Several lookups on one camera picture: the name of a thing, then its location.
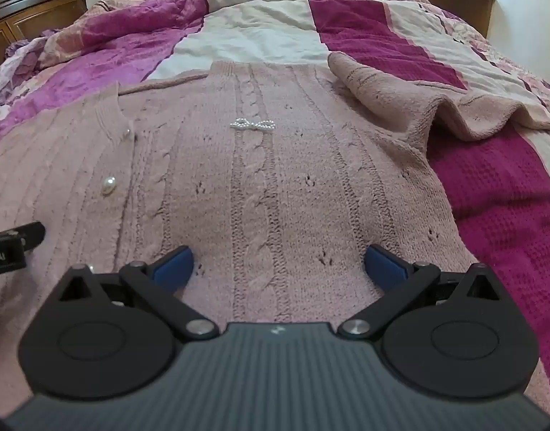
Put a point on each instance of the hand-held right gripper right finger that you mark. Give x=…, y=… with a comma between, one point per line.
x=385, y=269

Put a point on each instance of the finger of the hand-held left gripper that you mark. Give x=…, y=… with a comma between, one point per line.
x=30, y=232

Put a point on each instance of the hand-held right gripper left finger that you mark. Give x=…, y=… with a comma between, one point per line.
x=174, y=269

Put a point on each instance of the pink knit cardigan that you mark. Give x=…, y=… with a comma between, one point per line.
x=279, y=188

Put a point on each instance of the magenta and white patchwork quilt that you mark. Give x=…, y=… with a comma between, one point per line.
x=504, y=211

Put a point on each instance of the lilac floral cloth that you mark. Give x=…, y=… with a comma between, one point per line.
x=19, y=58

